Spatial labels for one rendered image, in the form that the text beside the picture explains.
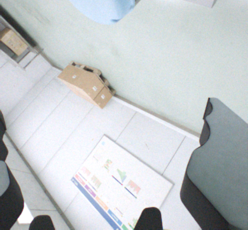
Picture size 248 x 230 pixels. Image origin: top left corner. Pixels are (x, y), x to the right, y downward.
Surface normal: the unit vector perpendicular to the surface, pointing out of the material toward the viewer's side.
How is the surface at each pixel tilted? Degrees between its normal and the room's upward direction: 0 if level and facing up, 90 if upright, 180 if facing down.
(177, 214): 90
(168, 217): 90
